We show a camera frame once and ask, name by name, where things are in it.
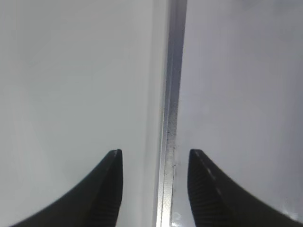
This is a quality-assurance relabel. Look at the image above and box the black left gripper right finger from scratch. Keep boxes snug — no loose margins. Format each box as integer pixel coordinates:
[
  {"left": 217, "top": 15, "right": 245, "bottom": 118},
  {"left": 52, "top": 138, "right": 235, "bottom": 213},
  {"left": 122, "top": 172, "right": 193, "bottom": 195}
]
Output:
[{"left": 187, "top": 149, "right": 302, "bottom": 227}]

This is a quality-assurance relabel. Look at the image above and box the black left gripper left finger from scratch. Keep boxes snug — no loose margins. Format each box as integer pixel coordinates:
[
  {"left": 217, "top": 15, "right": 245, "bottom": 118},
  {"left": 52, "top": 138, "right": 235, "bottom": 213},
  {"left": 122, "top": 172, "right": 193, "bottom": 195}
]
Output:
[{"left": 16, "top": 149, "right": 123, "bottom": 227}]

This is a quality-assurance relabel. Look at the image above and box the white board with grey frame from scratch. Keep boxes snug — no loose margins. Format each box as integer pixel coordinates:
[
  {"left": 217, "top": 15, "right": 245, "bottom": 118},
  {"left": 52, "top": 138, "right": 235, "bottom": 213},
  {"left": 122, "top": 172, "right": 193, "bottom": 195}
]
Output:
[{"left": 162, "top": 0, "right": 303, "bottom": 227}]

